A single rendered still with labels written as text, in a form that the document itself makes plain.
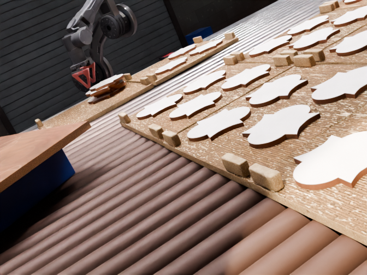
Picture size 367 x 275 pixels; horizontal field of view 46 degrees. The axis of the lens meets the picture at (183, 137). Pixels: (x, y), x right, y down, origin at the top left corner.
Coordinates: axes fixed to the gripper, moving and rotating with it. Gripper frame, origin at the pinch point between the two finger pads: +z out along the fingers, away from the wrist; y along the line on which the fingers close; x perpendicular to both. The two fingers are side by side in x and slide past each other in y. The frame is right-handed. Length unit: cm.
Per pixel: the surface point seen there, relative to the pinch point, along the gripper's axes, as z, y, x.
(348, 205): 8, -123, -58
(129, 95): 7.3, -15.4, -15.8
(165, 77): 7.1, -8.6, -29.6
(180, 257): 10, -119, -36
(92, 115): 7.6, -22.8, -2.0
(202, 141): 8, -86, -41
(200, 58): 6.7, -0.2, -44.4
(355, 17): 5, -40, -91
